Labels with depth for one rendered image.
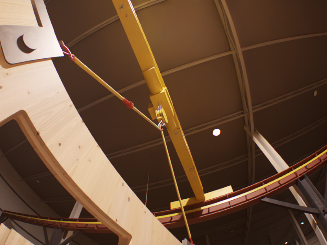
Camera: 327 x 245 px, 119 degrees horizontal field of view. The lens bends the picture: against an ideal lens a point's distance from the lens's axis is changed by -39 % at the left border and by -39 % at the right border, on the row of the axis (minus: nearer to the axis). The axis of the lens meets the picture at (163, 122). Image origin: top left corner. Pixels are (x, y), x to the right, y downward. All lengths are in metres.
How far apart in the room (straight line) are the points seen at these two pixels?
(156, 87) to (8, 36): 3.08
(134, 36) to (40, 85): 3.20
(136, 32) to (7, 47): 3.28
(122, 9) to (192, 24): 5.46
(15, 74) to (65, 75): 9.91
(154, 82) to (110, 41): 6.01
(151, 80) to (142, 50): 0.77
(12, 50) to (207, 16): 8.82
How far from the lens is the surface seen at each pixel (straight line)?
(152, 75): 3.38
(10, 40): 0.73
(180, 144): 4.48
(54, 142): 0.63
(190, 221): 6.34
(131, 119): 9.67
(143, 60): 3.71
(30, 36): 0.80
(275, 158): 8.77
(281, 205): 6.37
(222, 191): 6.64
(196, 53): 8.73
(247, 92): 9.09
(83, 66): 1.12
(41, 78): 0.72
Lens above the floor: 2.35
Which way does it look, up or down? 63 degrees up
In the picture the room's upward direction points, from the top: straight up
